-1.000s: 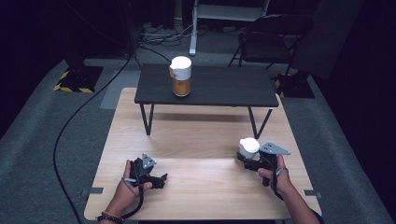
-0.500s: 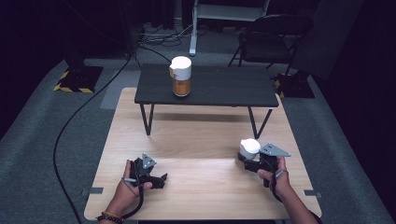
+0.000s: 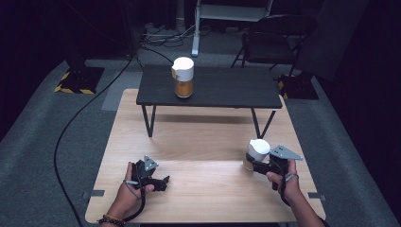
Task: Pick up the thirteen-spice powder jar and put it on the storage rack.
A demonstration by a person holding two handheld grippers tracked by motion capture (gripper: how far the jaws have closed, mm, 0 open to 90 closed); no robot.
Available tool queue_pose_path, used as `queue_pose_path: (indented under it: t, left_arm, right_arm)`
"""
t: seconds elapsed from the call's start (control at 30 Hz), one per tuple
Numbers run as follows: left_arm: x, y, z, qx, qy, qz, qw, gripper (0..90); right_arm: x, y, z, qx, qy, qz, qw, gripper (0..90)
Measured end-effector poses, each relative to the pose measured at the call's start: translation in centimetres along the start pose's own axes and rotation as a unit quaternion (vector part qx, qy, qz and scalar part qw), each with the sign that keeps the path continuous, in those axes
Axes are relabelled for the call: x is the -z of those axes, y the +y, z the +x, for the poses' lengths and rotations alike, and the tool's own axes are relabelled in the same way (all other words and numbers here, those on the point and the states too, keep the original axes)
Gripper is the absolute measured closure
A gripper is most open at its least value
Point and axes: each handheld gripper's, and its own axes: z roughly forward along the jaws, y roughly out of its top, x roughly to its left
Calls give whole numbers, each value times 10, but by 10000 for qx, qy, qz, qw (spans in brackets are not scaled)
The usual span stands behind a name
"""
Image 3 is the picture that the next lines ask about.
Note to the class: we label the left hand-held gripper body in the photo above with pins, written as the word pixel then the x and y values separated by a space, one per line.
pixel 145 171

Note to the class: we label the person's right hand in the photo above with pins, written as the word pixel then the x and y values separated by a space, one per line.
pixel 291 187

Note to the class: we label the white cup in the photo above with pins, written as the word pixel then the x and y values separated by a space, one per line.
pixel 258 149

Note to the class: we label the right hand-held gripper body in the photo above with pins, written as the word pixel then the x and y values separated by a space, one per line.
pixel 279 165

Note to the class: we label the grey board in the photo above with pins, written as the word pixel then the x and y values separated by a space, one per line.
pixel 331 41

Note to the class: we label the small black table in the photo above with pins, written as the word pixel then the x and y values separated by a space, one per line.
pixel 227 85

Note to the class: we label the light wooden table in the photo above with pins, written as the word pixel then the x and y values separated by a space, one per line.
pixel 195 189

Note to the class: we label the black base with yellow stripes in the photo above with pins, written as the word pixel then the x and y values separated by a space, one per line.
pixel 299 88
pixel 82 80

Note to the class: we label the glass jar of amber liquid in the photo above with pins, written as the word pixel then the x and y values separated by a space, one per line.
pixel 183 72

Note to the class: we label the black folding chair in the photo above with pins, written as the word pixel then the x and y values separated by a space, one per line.
pixel 271 47

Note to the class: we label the grey table bracket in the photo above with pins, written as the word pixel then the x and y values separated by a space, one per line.
pixel 96 193
pixel 316 195

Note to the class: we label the person's left hand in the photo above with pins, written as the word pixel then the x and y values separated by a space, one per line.
pixel 127 198

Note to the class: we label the grey floor mat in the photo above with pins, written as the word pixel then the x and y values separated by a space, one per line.
pixel 121 91

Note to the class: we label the white metal stand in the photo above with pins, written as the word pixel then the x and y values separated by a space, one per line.
pixel 195 41

